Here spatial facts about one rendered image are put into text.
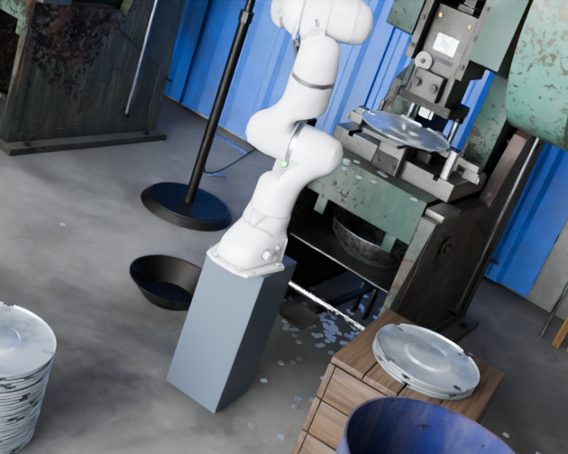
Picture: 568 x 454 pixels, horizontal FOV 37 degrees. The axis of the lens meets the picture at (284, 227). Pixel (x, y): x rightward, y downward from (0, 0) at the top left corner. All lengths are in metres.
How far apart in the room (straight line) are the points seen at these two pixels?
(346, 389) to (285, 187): 0.53
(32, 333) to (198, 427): 0.54
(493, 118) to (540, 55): 0.66
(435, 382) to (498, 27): 1.03
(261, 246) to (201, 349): 0.37
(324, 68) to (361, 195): 0.73
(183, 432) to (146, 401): 0.15
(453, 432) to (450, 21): 1.28
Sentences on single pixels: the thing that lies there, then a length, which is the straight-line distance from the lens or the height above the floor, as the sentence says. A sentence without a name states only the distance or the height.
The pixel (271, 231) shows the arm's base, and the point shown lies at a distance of 2.18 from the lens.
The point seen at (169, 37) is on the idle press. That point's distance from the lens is 4.02.
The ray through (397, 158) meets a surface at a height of 0.71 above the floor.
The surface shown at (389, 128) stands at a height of 0.78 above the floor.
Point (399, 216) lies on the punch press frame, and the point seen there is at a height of 0.57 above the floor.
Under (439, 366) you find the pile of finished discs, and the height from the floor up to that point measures 0.38.
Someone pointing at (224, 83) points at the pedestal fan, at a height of 0.56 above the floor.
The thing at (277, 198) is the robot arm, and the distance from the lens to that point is 2.15.
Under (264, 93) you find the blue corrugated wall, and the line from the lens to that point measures 4.40.
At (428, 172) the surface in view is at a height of 0.70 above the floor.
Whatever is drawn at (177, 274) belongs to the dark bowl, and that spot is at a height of 0.03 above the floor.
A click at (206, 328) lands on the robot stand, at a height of 0.22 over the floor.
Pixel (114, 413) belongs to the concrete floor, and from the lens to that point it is 2.31.
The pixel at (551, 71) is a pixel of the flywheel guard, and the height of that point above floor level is 1.15.
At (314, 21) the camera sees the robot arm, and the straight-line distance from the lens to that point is 2.03.
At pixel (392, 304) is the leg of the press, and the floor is 0.33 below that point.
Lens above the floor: 1.42
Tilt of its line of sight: 23 degrees down
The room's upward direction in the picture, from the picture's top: 20 degrees clockwise
